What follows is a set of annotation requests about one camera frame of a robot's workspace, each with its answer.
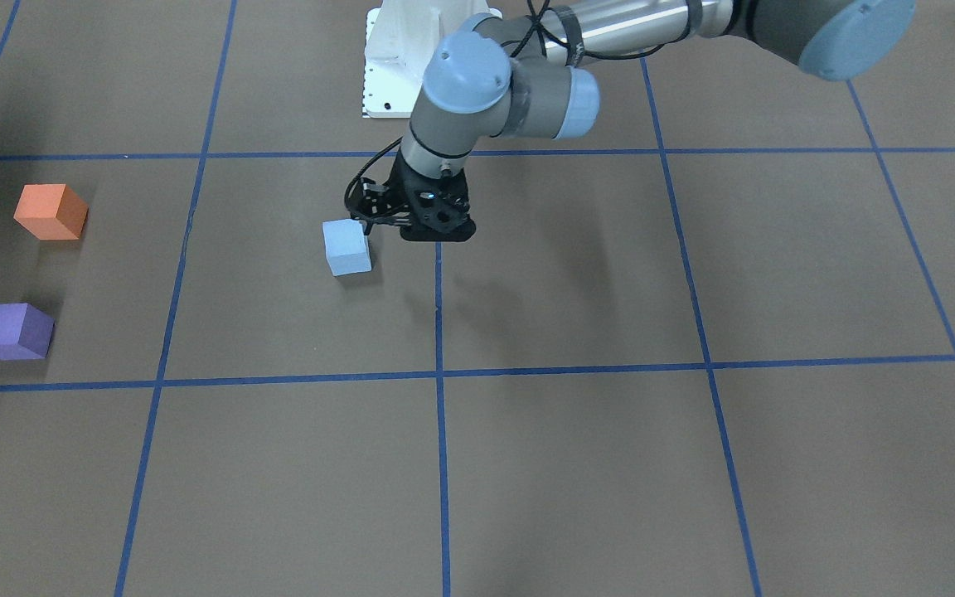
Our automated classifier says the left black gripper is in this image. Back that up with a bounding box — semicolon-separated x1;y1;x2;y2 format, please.
359;158;477;243

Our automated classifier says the light blue foam block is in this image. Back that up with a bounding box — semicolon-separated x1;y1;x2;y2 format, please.
322;219;374;277

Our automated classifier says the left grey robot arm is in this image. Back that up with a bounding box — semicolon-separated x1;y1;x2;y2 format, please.
342;1;916;242

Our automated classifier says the orange foam block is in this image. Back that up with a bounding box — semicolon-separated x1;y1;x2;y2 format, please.
12;184;90;241

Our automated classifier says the purple foam block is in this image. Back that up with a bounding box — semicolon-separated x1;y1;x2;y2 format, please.
0;303;56;362

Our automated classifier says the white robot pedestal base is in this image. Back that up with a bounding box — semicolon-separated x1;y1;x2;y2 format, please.
361;1;503;119

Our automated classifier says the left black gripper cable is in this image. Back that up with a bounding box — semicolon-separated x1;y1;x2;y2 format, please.
343;0;694;223

